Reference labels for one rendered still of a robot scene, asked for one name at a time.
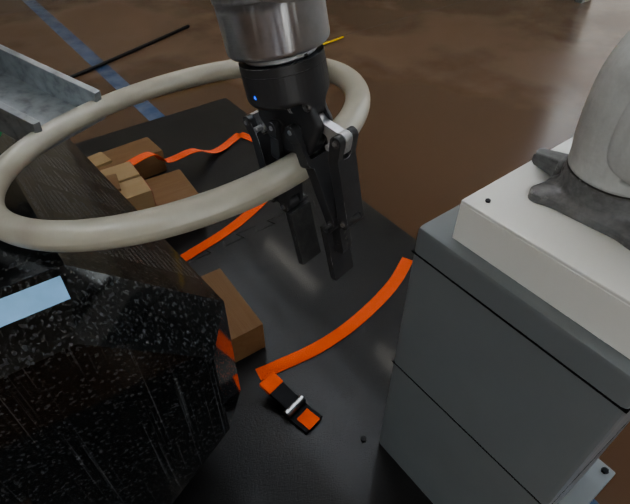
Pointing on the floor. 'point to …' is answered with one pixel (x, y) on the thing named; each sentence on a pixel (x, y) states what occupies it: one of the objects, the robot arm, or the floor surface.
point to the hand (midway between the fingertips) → (320, 242)
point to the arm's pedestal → (500, 386)
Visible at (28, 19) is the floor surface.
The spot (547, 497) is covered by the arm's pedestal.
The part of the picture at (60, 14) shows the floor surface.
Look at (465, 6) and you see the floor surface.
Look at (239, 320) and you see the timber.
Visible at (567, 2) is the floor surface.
